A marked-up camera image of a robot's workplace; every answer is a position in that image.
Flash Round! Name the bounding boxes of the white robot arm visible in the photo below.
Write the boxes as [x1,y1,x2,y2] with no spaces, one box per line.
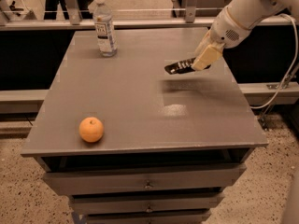
[192,0,299,71]

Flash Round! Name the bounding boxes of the grey drawer cabinet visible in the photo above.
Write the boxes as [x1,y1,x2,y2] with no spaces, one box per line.
[21,27,269,224]

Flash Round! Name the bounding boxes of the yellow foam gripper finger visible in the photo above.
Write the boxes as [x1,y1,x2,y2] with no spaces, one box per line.
[194,31,215,58]
[192,43,224,71]

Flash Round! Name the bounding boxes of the orange fruit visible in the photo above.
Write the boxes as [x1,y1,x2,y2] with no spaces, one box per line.
[78,117,104,143]

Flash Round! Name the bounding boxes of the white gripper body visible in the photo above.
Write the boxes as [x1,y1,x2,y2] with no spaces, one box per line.
[210,7,251,49]

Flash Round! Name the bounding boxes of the grey top drawer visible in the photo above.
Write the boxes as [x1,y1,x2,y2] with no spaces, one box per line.
[43,163,246,195]

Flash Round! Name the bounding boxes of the clear plastic water bottle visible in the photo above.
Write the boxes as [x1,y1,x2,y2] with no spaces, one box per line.
[93,0,117,57]

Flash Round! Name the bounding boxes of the metal railing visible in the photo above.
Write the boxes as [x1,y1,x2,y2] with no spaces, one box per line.
[0,0,299,32]

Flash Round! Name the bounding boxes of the grey drawer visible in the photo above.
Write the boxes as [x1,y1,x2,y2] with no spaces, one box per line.
[43,163,246,195]
[86,210,210,224]
[71,192,224,215]

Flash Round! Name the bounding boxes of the grey bottom drawer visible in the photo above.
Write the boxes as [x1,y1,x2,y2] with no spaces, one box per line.
[86,210,210,224]

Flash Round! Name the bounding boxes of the grey middle drawer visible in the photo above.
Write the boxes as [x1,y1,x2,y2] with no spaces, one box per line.
[71,192,224,215]

